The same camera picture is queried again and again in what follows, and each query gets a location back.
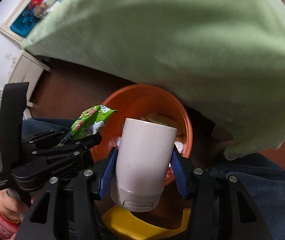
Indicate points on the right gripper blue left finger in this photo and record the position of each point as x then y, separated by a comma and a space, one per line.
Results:
106, 172

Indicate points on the yellow plastic stool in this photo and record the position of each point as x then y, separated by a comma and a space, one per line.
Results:
124, 225

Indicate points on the white wall socket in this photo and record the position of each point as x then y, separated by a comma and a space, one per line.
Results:
8, 56

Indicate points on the light green bed blanket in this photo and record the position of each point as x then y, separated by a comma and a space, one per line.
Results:
225, 58

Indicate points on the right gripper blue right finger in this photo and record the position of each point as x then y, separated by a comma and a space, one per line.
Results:
179, 169

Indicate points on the white bedside nightstand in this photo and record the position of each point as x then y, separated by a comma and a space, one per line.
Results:
27, 69

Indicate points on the white cylindrical bottle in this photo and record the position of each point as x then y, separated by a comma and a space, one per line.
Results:
143, 159

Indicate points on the person's blue jeans legs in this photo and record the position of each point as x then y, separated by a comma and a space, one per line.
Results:
239, 199

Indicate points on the orange plastic trash bin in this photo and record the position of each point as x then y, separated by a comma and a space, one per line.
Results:
136, 102

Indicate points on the person's left hand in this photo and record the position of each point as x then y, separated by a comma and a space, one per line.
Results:
11, 208

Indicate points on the green snack bag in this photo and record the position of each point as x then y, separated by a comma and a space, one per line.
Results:
90, 122

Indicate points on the white blue padded headboard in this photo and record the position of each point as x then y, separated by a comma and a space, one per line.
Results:
19, 22

